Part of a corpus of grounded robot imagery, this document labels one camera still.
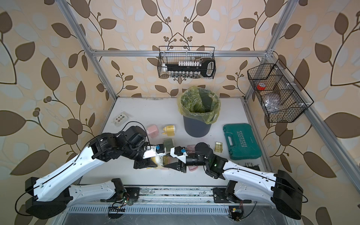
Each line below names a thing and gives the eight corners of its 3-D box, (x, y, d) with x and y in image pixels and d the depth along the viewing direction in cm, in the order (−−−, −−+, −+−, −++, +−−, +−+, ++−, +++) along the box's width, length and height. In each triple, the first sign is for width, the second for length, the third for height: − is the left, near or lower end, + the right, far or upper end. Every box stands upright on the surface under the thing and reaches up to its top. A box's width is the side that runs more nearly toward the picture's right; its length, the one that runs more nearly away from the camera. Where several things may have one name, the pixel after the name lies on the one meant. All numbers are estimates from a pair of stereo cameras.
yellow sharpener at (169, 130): (163, 136, 99) (162, 131, 93) (164, 130, 101) (163, 125, 96) (175, 136, 98) (174, 131, 93) (175, 130, 101) (174, 125, 96)
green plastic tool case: (230, 160, 88) (232, 157, 83) (223, 127, 104) (225, 123, 99) (259, 160, 88) (263, 157, 83) (248, 127, 104) (251, 123, 99)
